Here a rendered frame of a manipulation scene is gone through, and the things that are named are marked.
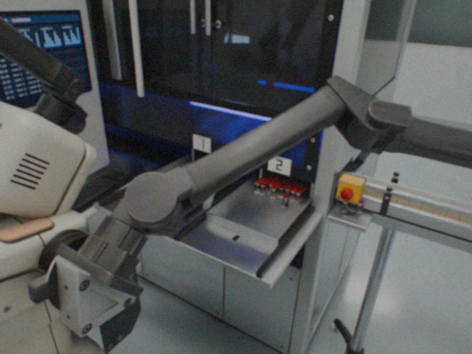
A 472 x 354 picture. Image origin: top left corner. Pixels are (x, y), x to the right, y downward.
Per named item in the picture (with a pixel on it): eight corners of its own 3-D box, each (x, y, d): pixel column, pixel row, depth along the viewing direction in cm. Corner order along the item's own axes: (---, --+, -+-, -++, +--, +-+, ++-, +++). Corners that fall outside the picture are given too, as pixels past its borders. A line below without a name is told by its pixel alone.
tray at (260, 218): (256, 181, 142) (256, 173, 141) (317, 200, 130) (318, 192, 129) (206, 220, 116) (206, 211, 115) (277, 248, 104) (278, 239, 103)
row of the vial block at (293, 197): (258, 188, 136) (259, 178, 134) (301, 201, 128) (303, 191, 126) (256, 190, 135) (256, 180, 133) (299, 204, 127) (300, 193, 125)
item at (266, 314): (135, 175, 332) (126, 82, 291) (355, 256, 238) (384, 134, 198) (34, 227, 255) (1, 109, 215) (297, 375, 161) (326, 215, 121)
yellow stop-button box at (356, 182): (341, 189, 122) (345, 171, 119) (362, 195, 119) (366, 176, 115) (334, 199, 116) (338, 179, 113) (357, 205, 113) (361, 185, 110)
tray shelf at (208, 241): (180, 161, 161) (180, 158, 160) (329, 208, 129) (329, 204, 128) (93, 208, 124) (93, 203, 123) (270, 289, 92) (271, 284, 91)
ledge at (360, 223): (339, 203, 133) (340, 199, 132) (374, 213, 127) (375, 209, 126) (327, 220, 122) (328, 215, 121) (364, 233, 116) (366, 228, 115)
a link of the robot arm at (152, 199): (334, 91, 70) (351, 57, 60) (378, 143, 66) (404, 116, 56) (130, 206, 60) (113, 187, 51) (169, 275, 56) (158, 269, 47)
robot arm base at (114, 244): (51, 250, 51) (105, 285, 45) (85, 202, 53) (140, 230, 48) (90, 266, 58) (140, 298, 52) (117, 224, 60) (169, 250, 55)
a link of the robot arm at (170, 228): (114, 232, 57) (104, 224, 52) (149, 180, 60) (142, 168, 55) (164, 258, 56) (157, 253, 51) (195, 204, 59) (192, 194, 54)
